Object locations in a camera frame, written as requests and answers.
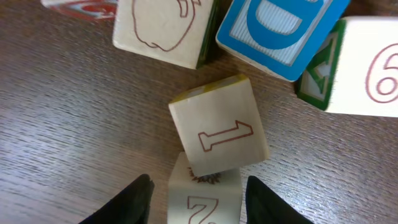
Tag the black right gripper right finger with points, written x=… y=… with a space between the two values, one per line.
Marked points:
x=264 y=206

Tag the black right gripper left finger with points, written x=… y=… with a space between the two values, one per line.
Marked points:
x=130 y=206

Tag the yellow wooden block 7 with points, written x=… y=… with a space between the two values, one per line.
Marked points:
x=211 y=199

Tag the green-edged wooden block 6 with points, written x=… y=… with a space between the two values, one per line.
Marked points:
x=355 y=69

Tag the wooden block number 1 car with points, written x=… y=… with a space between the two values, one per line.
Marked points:
x=220 y=126

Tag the blue D wooden block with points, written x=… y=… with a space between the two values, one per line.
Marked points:
x=279 y=37

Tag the wooden block apple red letter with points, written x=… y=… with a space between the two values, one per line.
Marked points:
x=174 y=31

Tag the wooden block K baseball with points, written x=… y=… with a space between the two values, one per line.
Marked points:
x=91 y=10

